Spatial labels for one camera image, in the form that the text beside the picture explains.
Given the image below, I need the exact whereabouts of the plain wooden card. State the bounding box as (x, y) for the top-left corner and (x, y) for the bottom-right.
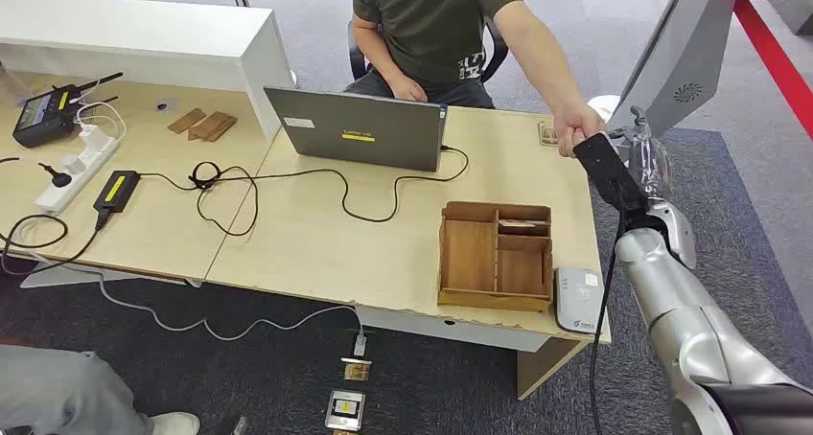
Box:
(167, 108), (208, 135)
(187, 111), (233, 142)
(202, 115), (238, 144)

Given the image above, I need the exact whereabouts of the white kiosk stand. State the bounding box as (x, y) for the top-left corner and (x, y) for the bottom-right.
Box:
(606, 0), (792, 167)

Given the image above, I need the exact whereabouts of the white power strip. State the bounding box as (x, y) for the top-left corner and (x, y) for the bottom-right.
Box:
(35, 136), (122, 217)

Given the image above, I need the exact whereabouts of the grey white card reader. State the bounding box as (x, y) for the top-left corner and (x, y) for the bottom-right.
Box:
(553, 265), (606, 336)

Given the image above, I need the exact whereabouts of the black handheld controller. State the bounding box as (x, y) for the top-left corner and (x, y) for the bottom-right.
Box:
(11, 71), (125, 149)

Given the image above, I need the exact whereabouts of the white floor cable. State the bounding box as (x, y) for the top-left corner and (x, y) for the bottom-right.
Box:
(12, 216), (370, 357)

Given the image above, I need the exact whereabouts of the wooden desk leg panel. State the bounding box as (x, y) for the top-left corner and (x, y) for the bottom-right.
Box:
(516, 336), (592, 401)

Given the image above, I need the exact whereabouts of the white shoe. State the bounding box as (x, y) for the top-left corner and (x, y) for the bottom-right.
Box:
(151, 411), (201, 435)

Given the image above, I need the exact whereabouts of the silver floor socket box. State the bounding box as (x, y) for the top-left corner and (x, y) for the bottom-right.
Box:
(325, 390), (366, 432)

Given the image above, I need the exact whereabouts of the person's right hand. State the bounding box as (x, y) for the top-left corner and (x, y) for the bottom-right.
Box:
(387, 76), (430, 103)

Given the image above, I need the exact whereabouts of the seated person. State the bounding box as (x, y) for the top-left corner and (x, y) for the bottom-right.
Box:
(345, 0), (608, 160)

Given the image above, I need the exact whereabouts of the standing person's leg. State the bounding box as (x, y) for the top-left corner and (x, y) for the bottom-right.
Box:
(0, 345), (153, 435)

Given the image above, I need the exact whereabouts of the grey laptop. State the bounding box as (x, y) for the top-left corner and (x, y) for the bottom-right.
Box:
(263, 85), (449, 173)

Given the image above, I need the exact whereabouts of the black power adapter yellow label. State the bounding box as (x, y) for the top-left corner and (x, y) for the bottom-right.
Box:
(93, 170), (142, 215)

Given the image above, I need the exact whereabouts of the brass floor socket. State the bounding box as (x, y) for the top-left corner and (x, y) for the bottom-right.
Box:
(340, 357), (373, 382)

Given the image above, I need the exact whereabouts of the black mains cable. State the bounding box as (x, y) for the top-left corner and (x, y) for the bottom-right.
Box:
(0, 210), (109, 278)

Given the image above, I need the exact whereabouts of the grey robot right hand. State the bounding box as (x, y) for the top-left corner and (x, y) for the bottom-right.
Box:
(606, 104), (675, 199)

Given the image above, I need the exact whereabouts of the black laptop power cable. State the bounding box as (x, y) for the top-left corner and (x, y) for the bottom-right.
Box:
(138, 145), (472, 238)

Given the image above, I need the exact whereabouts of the white charger with cable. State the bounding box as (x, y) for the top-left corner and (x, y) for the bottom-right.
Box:
(75, 102), (128, 158)

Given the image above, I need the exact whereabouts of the white round base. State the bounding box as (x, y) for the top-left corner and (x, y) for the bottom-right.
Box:
(587, 95), (621, 126)

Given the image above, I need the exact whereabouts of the white counter shelf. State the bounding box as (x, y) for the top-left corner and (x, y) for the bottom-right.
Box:
(0, 0), (296, 142)

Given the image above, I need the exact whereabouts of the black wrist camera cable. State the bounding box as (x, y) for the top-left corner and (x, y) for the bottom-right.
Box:
(587, 194), (630, 435)

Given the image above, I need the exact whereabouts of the wooden organizer tray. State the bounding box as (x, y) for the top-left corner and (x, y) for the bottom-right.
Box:
(436, 200), (555, 314)

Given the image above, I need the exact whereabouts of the black plug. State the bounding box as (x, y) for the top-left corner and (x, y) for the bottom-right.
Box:
(37, 162), (73, 189)

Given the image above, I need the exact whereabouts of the person's left hand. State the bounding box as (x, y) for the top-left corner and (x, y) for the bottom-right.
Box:
(552, 104), (608, 160)

